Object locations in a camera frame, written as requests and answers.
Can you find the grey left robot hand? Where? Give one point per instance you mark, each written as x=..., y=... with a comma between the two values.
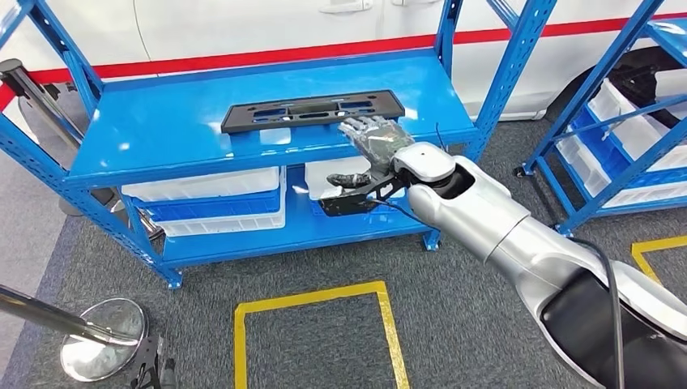
x=168, y=376

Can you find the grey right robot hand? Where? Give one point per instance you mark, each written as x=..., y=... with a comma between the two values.
x=384, y=142

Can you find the long black plastic part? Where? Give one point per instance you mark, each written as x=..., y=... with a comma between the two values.
x=236, y=121

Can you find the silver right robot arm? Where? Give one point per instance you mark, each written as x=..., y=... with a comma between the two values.
x=483, y=215

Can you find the blue metal shelf rack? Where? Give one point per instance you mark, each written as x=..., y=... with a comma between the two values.
x=673, y=40
x=161, y=134

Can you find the white car red stripe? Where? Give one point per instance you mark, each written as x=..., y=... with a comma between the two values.
x=241, y=27

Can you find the black car tire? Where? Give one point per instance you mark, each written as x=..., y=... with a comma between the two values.
x=636, y=70

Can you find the red barrier belt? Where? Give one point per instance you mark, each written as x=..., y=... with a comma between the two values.
x=5, y=96

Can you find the chrome stanchion post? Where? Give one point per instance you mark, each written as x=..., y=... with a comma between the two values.
x=102, y=349
x=32, y=91

